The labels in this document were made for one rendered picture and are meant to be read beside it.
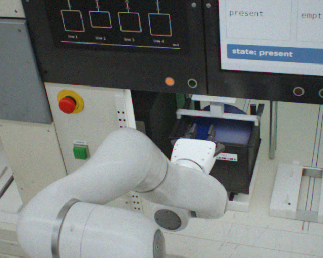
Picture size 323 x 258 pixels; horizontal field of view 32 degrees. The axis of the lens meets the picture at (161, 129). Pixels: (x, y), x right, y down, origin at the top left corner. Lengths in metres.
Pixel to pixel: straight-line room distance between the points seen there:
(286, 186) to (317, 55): 0.69
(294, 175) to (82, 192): 1.00
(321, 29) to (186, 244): 0.77
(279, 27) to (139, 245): 0.52
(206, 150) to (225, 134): 0.35
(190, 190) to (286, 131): 0.91
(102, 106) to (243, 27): 0.40
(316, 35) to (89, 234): 0.57
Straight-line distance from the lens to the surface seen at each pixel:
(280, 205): 1.68
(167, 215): 1.22
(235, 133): 1.70
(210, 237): 1.63
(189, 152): 1.36
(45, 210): 0.85
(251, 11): 1.10
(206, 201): 1.16
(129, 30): 1.19
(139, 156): 0.90
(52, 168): 1.52
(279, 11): 1.09
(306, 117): 2.07
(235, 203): 1.68
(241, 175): 1.60
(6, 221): 1.84
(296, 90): 1.17
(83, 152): 1.42
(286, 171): 1.79
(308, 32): 1.11
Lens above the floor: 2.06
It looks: 36 degrees down
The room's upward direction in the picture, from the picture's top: 7 degrees counter-clockwise
